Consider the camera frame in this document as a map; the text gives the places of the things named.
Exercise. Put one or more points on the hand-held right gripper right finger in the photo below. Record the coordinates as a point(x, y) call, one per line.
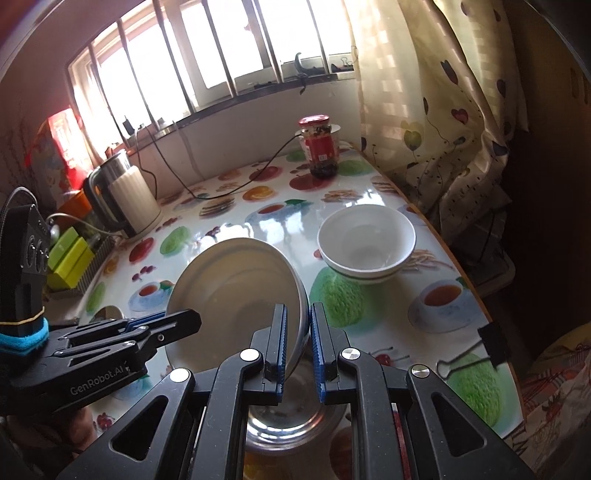
point(318, 350)

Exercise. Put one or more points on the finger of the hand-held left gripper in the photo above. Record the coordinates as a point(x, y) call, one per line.
point(143, 319)
point(175, 323)

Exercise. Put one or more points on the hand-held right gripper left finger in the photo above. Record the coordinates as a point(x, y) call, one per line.
point(279, 346)

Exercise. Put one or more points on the white bowl wide blue stripe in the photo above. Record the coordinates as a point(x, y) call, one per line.
point(231, 286)

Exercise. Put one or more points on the stainless steel bowl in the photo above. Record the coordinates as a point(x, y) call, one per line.
point(295, 429)

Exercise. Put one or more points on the white bowl thin blue stripes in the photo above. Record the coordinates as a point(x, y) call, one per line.
point(364, 240)

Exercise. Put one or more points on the person's left hand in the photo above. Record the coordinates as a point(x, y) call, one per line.
point(74, 429)

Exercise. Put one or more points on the green and yellow boxes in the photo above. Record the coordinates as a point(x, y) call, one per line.
point(71, 267)

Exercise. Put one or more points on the grey chevron patterned box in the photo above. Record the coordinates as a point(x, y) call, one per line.
point(97, 265)

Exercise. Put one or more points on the orange box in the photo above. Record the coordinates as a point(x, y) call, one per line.
point(76, 203)

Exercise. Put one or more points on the fruit printed tablecloth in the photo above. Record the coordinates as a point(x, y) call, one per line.
point(415, 295)

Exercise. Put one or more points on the white electric kettle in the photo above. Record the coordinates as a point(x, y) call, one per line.
point(134, 198)

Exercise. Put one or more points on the colourful printed bag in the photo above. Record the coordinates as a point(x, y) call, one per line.
point(55, 147)

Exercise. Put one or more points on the black binder clip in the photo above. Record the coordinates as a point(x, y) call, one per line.
point(494, 344)

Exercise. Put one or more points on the red lidded glass jar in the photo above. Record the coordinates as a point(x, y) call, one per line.
point(321, 147)

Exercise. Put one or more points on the grey checked cloth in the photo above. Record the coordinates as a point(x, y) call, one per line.
point(491, 230)

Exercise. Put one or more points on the strawberry printed cloth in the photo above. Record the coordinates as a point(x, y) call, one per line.
point(558, 406)

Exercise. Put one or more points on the heart printed cream curtain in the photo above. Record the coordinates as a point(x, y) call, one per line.
point(438, 115)

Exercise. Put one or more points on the window with metal bars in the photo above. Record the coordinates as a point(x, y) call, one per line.
point(207, 55)

